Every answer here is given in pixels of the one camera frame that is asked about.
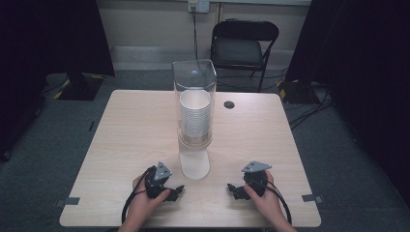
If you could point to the stack of white paper cups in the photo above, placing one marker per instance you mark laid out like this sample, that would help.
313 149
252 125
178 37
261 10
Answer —
195 112

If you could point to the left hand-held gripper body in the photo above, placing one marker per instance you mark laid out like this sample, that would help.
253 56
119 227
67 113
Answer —
157 186

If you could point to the black stand base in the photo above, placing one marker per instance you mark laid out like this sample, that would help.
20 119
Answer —
296 92
82 87

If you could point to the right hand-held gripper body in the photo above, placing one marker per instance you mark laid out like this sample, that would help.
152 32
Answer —
255 180

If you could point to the person's right hand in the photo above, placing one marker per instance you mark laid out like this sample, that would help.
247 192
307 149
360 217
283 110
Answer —
269 203

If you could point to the black folding chair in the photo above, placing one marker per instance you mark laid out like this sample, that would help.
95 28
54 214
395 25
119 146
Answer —
238 48

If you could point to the dark curtain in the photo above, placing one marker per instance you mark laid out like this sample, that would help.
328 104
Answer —
48 48
364 64

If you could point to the grey tape strip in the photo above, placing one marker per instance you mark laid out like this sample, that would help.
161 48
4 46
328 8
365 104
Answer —
312 198
68 201

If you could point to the white wall socket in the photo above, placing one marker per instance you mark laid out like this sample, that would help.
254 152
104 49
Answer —
199 5

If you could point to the person's left hand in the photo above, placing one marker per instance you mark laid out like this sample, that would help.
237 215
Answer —
141 206

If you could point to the clear cup dispenser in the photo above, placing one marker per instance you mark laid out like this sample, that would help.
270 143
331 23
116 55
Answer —
194 158

